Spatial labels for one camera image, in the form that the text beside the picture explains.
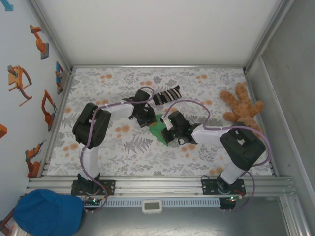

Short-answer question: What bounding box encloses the brown plush toy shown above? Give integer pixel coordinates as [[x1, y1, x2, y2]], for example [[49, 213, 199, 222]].
[[220, 82, 264, 135]]

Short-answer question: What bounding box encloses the blue orange machine sticker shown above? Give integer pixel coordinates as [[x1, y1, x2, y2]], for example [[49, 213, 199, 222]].
[[55, 61, 65, 95]]

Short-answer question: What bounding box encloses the black white striped sock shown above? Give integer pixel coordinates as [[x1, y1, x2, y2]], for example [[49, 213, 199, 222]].
[[152, 85, 182, 106]]

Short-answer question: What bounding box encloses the floral patterned tablecloth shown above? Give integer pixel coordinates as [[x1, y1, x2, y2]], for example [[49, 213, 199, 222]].
[[46, 67, 274, 177]]

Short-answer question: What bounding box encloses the white digital timer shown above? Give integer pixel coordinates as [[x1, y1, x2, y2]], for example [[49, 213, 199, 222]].
[[141, 199, 163, 214]]

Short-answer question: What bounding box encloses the aluminium side frame rail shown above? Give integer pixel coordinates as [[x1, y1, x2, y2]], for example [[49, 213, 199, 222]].
[[40, 70, 75, 178], [244, 70, 279, 177]]

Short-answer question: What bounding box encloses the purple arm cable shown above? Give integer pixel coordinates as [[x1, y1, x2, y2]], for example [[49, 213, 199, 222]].
[[162, 99, 273, 213], [80, 86, 156, 214]]

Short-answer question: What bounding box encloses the orange grey wall sticker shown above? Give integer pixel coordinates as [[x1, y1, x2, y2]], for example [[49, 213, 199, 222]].
[[0, 210, 14, 236]]

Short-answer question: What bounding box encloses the green cloth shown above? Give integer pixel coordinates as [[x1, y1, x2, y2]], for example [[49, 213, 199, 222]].
[[149, 114, 173, 147]]

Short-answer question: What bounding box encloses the green circuit board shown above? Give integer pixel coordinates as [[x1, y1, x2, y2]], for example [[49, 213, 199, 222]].
[[84, 196, 104, 206], [220, 196, 241, 210]]

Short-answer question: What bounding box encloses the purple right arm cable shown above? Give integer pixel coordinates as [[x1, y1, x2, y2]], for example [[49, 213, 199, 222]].
[[162, 99, 273, 213]]

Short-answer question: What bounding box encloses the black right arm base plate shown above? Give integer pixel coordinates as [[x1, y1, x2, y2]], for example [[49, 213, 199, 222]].
[[201, 178, 246, 196]]

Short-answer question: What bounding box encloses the orange claw gripper sticker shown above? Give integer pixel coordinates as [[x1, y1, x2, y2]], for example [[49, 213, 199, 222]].
[[7, 65, 33, 107]]

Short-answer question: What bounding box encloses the slotted white cable duct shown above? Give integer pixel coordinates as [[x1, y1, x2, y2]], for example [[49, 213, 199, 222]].
[[102, 198, 221, 207]]

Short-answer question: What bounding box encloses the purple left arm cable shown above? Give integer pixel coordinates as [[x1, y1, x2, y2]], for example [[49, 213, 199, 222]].
[[80, 86, 156, 214]]

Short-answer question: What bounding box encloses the thin aluminium frame rail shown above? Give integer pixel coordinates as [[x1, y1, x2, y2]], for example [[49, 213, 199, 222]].
[[71, 64, 247, 70]]

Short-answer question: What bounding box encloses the wide aluminium frame rail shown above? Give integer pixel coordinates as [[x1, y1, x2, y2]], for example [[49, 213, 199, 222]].
[[26, 175, 296, 197]]

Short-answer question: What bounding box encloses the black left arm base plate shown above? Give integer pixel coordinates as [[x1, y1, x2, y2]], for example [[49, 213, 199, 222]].
[[71, 179, 116, 196]]

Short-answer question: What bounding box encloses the blue baseball cap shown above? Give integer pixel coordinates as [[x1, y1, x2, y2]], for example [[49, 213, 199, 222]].
[[12, 188, 86, 236]]

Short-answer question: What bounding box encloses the aluminium frame post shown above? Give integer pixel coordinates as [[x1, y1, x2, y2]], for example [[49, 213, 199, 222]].
[[243, 0, 296, 72], [27, 0, 74, 72]]

